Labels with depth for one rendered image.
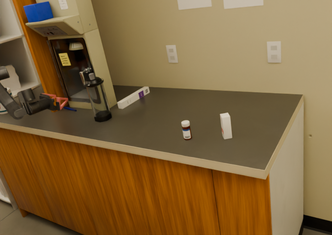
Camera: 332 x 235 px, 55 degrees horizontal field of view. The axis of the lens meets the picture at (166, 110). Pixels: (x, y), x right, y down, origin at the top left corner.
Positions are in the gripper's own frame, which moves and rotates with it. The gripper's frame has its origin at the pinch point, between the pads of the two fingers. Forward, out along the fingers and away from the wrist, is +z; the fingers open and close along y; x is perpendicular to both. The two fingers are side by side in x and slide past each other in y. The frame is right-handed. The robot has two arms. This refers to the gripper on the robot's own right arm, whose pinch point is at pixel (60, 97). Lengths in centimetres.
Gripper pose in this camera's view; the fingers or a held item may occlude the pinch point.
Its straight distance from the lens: 180.4
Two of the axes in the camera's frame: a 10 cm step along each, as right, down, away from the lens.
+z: 5.5, -3.3, 7.7
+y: -8.3, -2.0, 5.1
